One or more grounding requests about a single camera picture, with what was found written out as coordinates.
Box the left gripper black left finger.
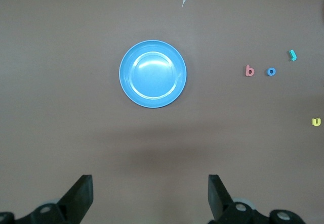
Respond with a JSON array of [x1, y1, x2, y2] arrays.
[[0, 174, 94, 224]]

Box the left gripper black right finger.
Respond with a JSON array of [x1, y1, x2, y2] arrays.
[[208, 174, 305, 224]]

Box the blue plate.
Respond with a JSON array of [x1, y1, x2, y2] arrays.
[[118, 39, 188, 109]]

